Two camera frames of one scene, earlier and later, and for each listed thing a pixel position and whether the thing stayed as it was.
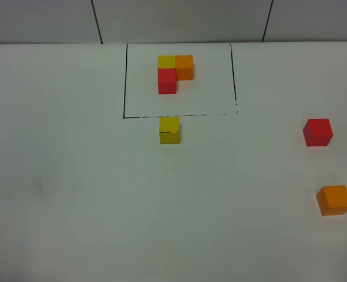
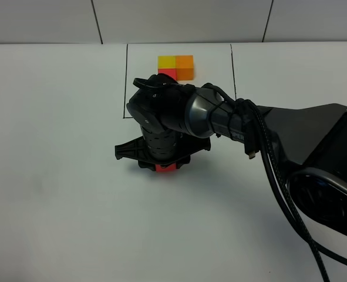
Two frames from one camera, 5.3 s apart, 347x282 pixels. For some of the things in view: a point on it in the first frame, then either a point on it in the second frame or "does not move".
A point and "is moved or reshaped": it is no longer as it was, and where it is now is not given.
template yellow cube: x=166 y=61 does not move
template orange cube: x=184 y=67 does not move
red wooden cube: x=317 y=132 is moved or reshaped
